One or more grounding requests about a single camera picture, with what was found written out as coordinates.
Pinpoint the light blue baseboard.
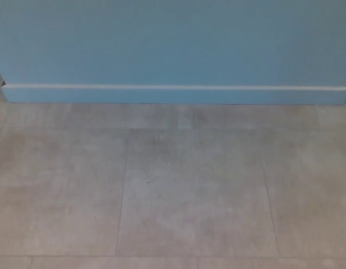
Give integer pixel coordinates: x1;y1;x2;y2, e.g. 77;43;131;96
1;84;346;106

